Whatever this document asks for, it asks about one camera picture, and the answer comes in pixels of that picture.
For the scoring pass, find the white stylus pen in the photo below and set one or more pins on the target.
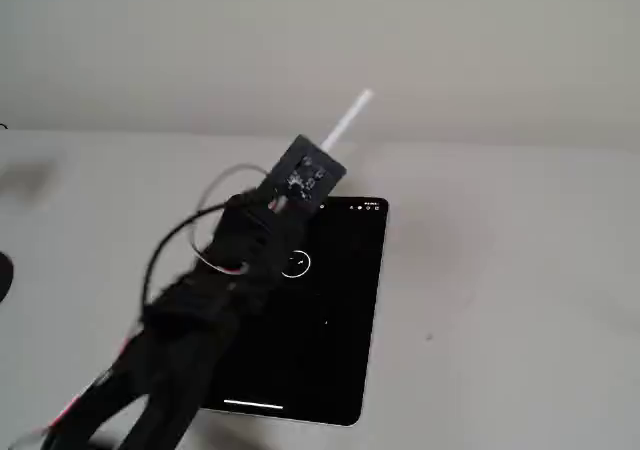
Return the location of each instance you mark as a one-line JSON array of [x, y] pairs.
[[350, 117]]

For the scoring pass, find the black screen tablet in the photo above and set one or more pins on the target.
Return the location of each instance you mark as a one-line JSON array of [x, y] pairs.
[[340, 320]]

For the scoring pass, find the black round object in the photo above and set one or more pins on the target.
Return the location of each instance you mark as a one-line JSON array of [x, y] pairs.
[[5, 277]]

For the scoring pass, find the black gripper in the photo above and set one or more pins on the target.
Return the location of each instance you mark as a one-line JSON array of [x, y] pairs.
[[257, 230]]

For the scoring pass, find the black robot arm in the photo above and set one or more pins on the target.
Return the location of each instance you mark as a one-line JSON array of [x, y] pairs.
[[165, 360]]

